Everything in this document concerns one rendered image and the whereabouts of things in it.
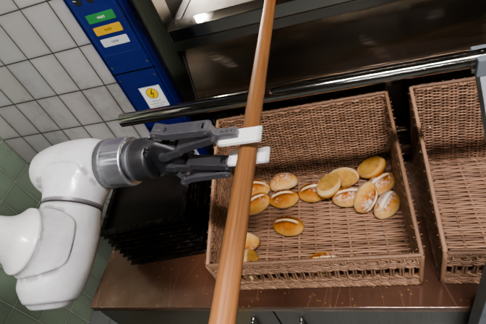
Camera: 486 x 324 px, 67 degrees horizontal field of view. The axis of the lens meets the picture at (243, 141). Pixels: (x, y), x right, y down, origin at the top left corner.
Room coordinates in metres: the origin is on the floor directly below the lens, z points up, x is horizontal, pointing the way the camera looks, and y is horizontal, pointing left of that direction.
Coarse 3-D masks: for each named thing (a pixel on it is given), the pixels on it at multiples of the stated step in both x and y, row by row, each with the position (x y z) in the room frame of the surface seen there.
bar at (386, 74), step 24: (480, 48) 0.45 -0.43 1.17; (360, 72) 0.52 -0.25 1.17; (384, 72) 0.50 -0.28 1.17; (408, 72) 0.48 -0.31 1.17; (432, 72) 0.46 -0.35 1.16; (480, 72) 0.43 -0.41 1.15; (216, 96) 0.64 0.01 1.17; (240, 96) 0.61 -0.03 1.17; (264, 96) 0.58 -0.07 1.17; (288, 96) 0.56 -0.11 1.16; (480, 96) 0.42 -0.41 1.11; (120, 120) 0.71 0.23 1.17; (144, 120) 0.69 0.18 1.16; (480, 288) 0.26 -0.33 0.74; (480, 312) 0.24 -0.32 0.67
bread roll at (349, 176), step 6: (342, 168) 0.76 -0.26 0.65; (348, 168) 0.75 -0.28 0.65; (342, 174) 0.74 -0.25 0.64; (348, 174) 0.73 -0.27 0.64; (354, 174) 0.72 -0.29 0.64; (342, 180) 0.73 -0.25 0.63; (348, 180) 0.72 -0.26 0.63; (354, 180) 0.71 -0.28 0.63; (342, 186) 0.72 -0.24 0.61; (348, 186) 0.72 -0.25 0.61
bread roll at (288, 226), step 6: (282, 216) 0.69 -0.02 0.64; (288, 216) 0.68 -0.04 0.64; (276, 222) 0.68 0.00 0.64; (282, 222) 0.67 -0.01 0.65; (288, 222) 0.66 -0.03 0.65; (294, 222) 0.65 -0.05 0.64; (300, 222) 0.65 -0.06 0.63; (276, 228) 0.67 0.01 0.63; (282, 228) 0.65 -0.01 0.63; (288, 228) 0.65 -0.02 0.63; (294, 228) 0.64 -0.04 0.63; (300, 228) 0.64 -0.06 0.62; (282, 234) 0.65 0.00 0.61; (288, 234) 0.64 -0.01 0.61; (294, 234) 0.63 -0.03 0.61
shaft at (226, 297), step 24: (264, 24) 0.78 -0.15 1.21; (264, 48) 0.68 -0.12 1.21; (264, 72) 0.61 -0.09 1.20; (240, 168) 0.39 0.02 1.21; (240, 192) 0.34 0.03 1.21; (240, 216) 0.31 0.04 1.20; (240, 240) 0.27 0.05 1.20; (240, 264) 0.25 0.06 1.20; (216, 288) 0.22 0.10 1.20; (216, 312) 0.20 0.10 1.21
